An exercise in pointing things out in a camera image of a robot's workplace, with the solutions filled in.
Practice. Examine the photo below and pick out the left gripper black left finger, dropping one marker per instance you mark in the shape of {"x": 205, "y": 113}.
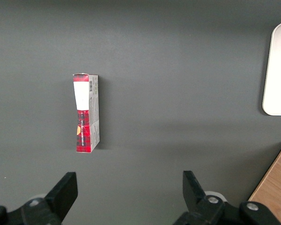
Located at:
{"x": 61, "y": 197}

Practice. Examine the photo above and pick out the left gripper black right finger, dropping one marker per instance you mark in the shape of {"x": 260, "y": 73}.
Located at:
{"x": 193, "y": 194}

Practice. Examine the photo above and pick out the beige plastic tray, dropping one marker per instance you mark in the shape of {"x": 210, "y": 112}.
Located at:
{"x": 279, "y": 70}

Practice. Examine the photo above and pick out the red plaid cardboard box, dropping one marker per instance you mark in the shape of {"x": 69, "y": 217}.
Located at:
{"x": 84, "y": 131}

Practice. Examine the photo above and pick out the wooden drawer cabinet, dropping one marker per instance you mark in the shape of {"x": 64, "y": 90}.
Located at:
{"x": 276, "y": 187}

